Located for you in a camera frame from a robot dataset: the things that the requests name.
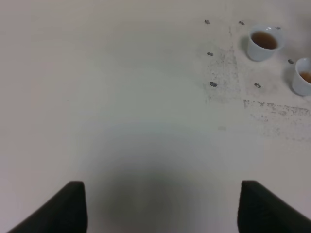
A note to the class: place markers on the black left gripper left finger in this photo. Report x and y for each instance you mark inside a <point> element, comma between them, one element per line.
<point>65,212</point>

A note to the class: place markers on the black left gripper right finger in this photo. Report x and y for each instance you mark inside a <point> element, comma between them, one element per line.
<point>261,211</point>

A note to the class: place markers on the light blue teacup near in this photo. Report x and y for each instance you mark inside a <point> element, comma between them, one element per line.
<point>301,82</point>

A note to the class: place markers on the light blue teacup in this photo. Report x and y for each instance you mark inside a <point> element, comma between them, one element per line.
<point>263,42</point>
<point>301,82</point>

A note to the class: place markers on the light blue teacup far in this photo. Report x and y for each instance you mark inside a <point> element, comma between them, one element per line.
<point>263,42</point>

